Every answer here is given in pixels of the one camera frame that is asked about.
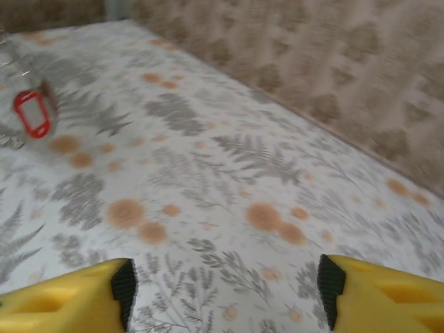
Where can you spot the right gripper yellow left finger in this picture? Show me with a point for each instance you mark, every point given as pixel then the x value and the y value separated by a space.
pixel 62 305

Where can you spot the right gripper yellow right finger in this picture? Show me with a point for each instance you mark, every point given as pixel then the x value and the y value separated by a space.
pixel 388 305

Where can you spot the red plastic key tag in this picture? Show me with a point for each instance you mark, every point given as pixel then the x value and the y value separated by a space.
pixel 34 112

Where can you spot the floral tablecloth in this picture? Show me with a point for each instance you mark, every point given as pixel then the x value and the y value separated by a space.
pixel 208 156

